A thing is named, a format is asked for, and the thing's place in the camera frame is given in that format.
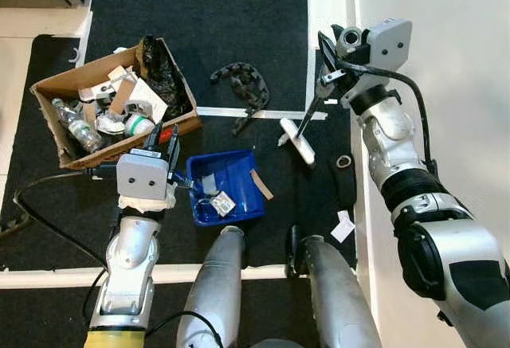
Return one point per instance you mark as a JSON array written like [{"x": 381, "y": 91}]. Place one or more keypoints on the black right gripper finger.
[
  {"x": 328, "y": 87},
  {"x": 327, "y": 48}
]

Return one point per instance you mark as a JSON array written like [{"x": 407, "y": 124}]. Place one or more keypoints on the blue plastic dustpan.
[{"x": 227, "y": 189}]

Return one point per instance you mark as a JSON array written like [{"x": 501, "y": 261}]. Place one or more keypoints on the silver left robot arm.
[{"x": 131, "y": 260}]

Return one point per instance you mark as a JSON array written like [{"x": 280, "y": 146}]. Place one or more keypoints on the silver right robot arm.
[{"x": 446, "y": 252}]

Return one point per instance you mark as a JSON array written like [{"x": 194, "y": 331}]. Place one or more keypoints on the white cup with green band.
[{"x": 139, "y": 125}]

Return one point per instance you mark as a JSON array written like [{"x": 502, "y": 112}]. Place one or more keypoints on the white crumpled paper sheet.
[{"x": 147, "y": 97}]

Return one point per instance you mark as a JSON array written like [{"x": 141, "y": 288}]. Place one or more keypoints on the small white packet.
[{"x": 222, "y": 202}]

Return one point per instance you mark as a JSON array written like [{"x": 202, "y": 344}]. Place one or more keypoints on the black crumpled plastic bag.
[{"x": 163, "y": 73}]

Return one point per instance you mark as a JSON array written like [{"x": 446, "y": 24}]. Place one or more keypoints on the clear plastic bottle in box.
[{"x": 78, "y": 129}]

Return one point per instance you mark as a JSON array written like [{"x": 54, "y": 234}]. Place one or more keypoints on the brown cardboard trash box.
[{"x": 76, "y": 137}]

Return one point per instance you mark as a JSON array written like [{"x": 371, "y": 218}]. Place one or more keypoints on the brown tape strip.
[{"x": 261, "y": 183}]

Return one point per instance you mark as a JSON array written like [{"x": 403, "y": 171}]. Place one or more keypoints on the silver left robot leg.
[{"x": 211, "y": 292}]

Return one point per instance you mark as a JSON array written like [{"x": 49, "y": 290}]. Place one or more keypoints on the silver robot leg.
[
  {"x": 211, "y": 292},
  {"x": 339, "y": 300}
]

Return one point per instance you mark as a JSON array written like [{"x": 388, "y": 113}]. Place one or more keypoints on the white paper scrap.
[{"x": 343, "y": 227}]

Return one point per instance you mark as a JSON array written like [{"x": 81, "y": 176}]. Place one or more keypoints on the silver right robot leg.
[{"x": 339, "y": 300}]

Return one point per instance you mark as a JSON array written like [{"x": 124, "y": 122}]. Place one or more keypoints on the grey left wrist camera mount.
[{"x": 142, "y": 174}]

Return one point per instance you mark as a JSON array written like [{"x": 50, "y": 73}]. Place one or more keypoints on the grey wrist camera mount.
[
  {"x": 142, "y": 174},
  {"x": 388, "y": 44}
]

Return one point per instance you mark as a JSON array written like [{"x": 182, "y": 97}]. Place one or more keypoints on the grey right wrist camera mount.
[{"x": 388, "y": 44}]

